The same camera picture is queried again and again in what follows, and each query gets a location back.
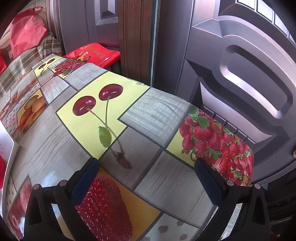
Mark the plaid blanket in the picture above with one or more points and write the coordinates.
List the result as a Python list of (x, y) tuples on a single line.
[(25, 62)]

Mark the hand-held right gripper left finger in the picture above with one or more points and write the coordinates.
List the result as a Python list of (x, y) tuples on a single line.
[(85, 180)]

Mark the white cardboard box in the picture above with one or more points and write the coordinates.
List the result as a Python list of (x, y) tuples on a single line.
[(5, 148)]

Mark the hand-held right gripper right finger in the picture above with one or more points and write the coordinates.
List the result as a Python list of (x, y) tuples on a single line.
[(208, 180)]

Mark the plain red nonwoven bag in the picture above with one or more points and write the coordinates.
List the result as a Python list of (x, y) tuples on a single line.
[(25, 30)]

